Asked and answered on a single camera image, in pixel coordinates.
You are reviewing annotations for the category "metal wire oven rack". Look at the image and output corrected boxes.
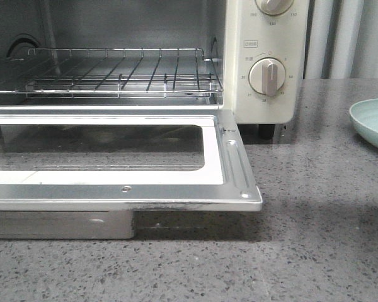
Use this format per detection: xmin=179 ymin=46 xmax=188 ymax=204
xmin=0 ymin=48 xmax=223 ymax=98

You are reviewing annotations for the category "cream white toaster oven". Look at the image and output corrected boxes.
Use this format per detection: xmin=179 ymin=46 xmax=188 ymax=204
xmin=0 ymin=1 xmax=309 ymax=125

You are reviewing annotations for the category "light green plate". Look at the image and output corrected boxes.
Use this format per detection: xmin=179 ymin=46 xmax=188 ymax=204
xmin=349 ymin=98 xmax=378 ymax=148

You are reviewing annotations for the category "black right oven foot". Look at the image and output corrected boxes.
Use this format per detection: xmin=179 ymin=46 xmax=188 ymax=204
xmin=258 ymin=124 xmax=275 ymax=140

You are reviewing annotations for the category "glass oven door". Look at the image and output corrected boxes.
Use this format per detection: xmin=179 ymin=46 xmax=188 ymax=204
xmin=0 ymin=106 xmax=262 ymax=239

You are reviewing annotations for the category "beige temperature knob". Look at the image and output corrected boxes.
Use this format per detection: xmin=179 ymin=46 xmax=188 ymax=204
xmin=256 ymin=0 xmax=294 ymax=16

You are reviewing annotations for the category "grey window curtain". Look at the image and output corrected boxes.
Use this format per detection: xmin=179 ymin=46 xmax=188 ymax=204
xmin=304 ymin=0 xmax=378 ymax=79

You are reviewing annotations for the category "beige timer knob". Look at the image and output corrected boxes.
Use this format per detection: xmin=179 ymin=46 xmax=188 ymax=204
xmin=248 ymin=58 xmax=285 ymax=97

